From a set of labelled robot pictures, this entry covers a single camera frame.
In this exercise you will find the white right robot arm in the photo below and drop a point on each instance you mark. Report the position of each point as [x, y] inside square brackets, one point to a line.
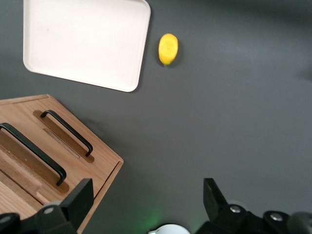
[170, 230]

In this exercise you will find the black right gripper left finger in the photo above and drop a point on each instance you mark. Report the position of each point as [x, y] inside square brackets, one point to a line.
[78, 195]

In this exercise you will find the white rectangular tray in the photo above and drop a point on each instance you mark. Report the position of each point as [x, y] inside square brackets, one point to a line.
[85, 41]

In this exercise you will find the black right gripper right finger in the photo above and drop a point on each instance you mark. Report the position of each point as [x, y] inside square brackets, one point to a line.
[214, 202]

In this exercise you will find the yellow lemon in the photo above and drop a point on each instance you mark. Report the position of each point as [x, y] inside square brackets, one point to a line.
[168, 48]

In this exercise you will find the wooden drawer cabinet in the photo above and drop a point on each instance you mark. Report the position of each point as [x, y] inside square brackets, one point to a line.
[107, 170]

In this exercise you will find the wooden drawer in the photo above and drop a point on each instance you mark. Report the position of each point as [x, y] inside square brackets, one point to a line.
[24, 162]
[102, 158]

